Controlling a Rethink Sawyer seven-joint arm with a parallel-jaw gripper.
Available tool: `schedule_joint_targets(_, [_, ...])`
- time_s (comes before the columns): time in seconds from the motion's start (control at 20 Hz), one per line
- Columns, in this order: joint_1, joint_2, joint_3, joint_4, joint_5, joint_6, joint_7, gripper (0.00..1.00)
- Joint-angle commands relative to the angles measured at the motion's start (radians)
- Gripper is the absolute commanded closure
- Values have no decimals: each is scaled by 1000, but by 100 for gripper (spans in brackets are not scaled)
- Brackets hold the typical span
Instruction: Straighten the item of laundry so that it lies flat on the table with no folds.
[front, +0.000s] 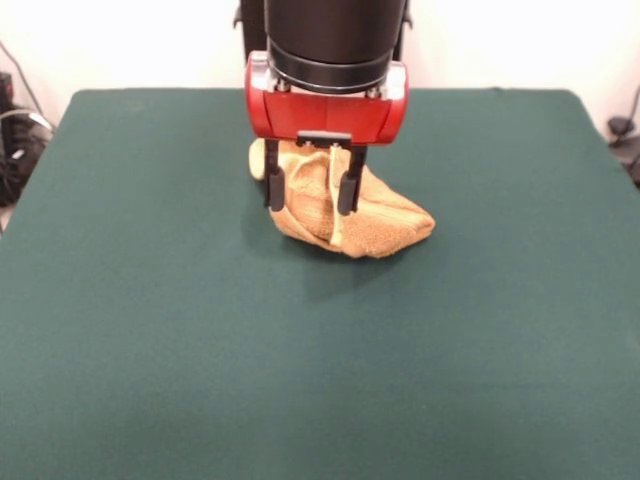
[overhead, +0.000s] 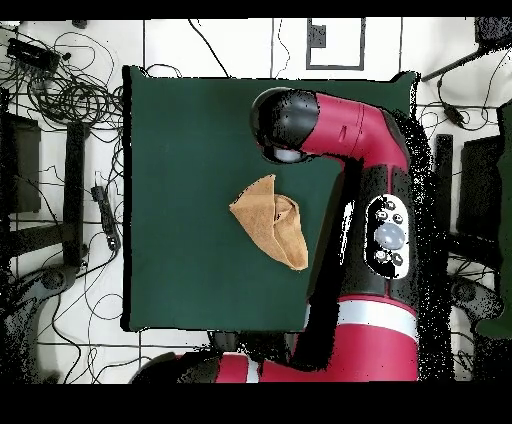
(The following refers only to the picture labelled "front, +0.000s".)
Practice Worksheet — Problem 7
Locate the tan terry towel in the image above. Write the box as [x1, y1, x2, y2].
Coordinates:
[248, 138, 437, 260]

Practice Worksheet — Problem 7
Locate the black cable bundle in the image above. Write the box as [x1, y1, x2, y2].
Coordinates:
[612, 135, 640, 189]

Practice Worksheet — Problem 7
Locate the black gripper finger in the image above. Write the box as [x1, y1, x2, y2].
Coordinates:
[336, 144, 369, 217]
[262, 138, 287, 213]

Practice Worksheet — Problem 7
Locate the dark green table cloth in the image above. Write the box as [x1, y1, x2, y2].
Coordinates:
[0, 87, 640, 480]

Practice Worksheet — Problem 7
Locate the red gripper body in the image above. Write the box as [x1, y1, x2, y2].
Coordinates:
[243, 50, 411, 149]

